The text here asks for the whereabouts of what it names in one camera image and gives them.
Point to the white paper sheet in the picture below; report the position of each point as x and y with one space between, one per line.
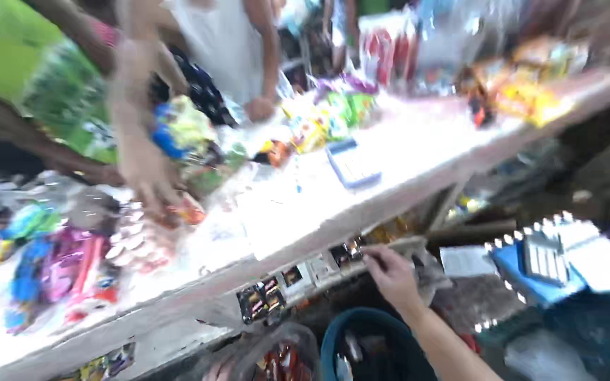
466 261

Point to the grey calculator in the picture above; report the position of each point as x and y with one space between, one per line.
546 258

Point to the black packets with pink print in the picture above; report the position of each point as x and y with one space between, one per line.
260 301

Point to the pile of yellow green packets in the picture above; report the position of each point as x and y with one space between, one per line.
326 119

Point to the clear bags of red items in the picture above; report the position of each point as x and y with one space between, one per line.
387 53

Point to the pile of colourful toy packets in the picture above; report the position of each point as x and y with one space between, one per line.
56 264

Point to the orange black packet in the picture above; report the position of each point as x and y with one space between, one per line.
277 152

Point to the blue spiral notebook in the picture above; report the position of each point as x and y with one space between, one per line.
511 263

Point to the pile of pale round sweets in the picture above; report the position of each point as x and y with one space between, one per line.
135 243

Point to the person's left hand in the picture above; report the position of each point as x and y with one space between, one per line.
220 371

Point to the red orange packet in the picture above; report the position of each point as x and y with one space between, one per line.
191 211

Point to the dark brown shiny packets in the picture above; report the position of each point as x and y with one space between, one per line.
346 252

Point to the clear bag of red packets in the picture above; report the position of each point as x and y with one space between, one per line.
286 360

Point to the person's right fingers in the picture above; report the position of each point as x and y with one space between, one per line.
376 257

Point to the dark blue plastic tub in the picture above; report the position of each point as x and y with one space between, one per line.
591 328

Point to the person's right forearm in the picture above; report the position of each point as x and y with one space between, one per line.
448 344

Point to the pile of orange yellow packets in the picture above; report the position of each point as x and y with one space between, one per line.
527 95

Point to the person's right hand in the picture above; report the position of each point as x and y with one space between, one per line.
397 280

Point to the white wooden counter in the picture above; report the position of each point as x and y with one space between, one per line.
305 211

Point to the crumpled grey plastic bag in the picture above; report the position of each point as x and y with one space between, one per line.
429 275

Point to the teal round bucket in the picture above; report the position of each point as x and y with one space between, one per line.
331 338

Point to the blue rectangular tray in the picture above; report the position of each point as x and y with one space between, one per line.
359 179

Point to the yellow and purple packets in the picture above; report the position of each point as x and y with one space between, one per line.
106 365

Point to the pile of blue yellow bags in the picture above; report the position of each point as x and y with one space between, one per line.
180 129

